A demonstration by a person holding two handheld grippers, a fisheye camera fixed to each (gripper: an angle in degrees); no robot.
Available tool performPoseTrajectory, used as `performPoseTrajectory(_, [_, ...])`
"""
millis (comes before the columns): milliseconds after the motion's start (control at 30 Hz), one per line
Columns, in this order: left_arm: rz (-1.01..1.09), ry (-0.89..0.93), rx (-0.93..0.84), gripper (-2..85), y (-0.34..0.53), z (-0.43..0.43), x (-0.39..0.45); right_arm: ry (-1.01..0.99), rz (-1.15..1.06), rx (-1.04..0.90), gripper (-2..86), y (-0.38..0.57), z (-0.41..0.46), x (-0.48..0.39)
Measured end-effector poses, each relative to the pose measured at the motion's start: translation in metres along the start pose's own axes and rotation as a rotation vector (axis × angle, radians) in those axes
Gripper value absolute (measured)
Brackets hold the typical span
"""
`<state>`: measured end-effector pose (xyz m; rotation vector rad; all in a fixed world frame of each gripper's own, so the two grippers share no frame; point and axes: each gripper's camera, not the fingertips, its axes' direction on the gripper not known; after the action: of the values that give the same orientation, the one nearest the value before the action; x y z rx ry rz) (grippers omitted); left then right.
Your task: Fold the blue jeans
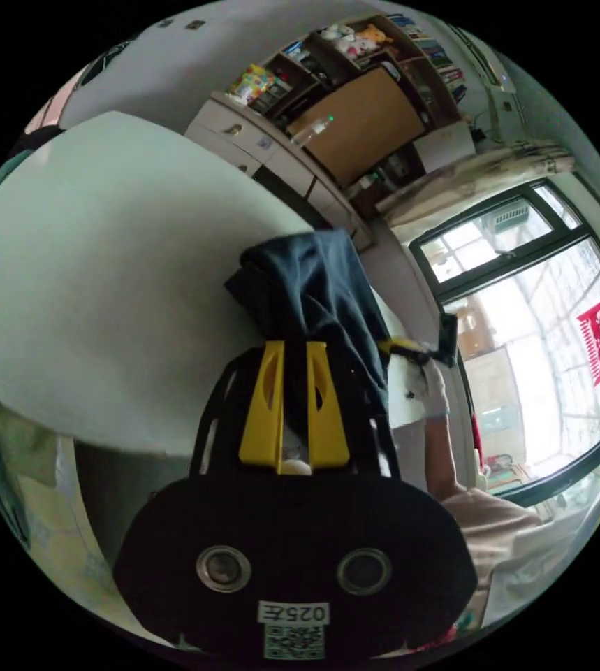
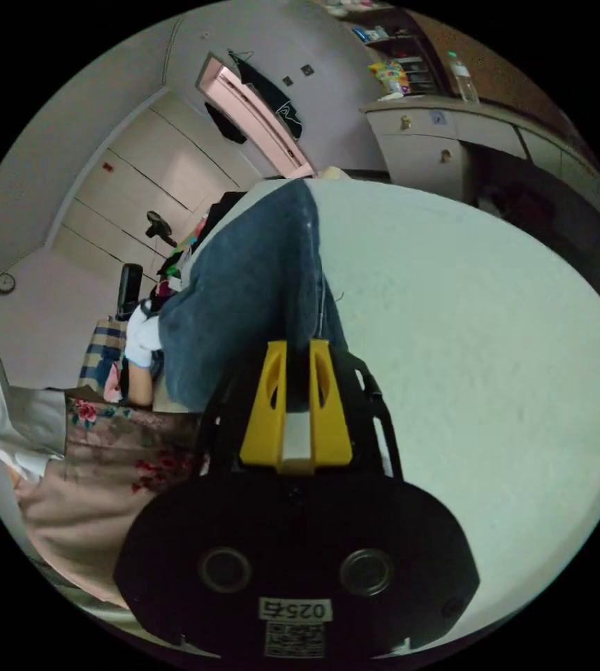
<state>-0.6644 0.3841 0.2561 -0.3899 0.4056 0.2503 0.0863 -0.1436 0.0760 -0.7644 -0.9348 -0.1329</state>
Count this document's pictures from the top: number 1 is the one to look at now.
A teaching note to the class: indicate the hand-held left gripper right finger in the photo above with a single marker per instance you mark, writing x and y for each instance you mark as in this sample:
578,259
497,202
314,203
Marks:
331,445

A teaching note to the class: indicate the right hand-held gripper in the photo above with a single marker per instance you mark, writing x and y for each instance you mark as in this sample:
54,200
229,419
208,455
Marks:
416,357

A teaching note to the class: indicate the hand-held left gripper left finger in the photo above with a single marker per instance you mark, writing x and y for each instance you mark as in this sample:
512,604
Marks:
258,440

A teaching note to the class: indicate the blue jeans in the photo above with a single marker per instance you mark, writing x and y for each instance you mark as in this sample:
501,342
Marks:
315,278

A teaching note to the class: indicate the person's right forearm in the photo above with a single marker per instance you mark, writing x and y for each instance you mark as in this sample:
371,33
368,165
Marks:
443,456

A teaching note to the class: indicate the person's right hand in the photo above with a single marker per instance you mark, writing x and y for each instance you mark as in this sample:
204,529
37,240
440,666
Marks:
430,390

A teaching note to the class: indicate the window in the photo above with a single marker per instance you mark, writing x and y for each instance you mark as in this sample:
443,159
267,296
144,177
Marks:
535,335

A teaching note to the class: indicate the person's body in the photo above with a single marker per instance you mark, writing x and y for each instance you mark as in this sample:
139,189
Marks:
493,529

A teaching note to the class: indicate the white flat board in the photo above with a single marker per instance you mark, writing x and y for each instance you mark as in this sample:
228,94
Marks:
100,293

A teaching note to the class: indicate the bed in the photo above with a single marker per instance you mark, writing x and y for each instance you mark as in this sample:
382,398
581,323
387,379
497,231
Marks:
53,524

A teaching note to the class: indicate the wooden desk shelf unit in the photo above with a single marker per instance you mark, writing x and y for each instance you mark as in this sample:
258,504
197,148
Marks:
354,123

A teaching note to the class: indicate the white air conditioner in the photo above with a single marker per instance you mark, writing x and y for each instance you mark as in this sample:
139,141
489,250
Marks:
491,65

